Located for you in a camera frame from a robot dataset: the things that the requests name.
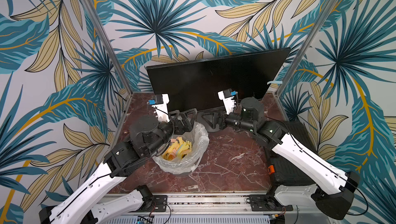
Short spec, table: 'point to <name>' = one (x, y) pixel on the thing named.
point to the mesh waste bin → (184, 166)
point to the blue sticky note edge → (275, 82)
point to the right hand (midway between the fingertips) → (205, 113)
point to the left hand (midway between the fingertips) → (189, 115)
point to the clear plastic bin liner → (198, 137)
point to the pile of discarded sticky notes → (178, 148)
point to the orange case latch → (271, 170)
